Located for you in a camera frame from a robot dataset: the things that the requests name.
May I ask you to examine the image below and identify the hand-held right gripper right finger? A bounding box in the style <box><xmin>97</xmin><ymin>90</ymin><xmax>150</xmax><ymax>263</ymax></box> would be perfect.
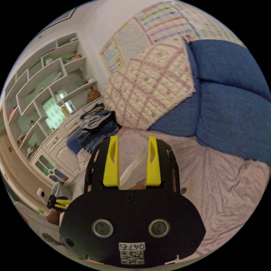
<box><xmin>145</xmin><ymin>135</ymin><xmax>162</xmax><ymax>187</ymax></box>

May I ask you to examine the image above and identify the folded blue blanket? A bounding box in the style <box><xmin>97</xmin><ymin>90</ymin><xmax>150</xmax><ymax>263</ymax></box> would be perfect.
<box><xmin>150</xmin><ymin>39</ymin><xmax>271</xmax><ymax>168</ymax></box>

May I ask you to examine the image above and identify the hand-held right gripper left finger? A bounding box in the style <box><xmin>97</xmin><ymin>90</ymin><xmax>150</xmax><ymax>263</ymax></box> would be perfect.
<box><xmin>103</xmin><ymin>135</ymin><xmax>121</xmax><ymax>190</ymax></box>

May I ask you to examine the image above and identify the pink checked white quilt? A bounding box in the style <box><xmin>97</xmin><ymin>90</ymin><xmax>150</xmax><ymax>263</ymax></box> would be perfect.
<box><xmin>104</xmin><ymin>36</ymin><xmax>196</xmax><ymax>130</ymax></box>

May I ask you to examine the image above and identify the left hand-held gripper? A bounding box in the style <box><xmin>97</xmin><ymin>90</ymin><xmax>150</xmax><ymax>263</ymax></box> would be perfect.
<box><xmin>47</xmin><ymin>195</ymin><xmax>73</xmax><ymax>210</ymax></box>

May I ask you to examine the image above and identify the person's left hand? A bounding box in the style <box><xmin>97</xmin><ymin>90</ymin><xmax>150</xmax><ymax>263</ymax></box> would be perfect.
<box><xmin>46</xmin><ymin>209</ymin><xmax>64</xmax><ymax>225</ymax></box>

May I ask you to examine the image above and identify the white shelf cupboard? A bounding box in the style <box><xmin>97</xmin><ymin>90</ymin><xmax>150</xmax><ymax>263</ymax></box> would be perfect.
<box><xmin>0</xmin><ymin>33</ymin><xmax>104</xmax><ymax>191</ymax></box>

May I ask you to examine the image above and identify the pile of clothes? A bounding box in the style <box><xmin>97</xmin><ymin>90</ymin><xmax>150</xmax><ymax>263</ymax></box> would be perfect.
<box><xmin>67</xmin><ymin>103</ymin><xmax>123</xmax><ymax>154</ymax></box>

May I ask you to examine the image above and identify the bed with pale pink sheet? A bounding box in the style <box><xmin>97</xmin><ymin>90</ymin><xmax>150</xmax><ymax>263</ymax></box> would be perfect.
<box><xmin>12</xmin><ymin>127</ymin><xmax>271</xmax><ymax>266</ymax></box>

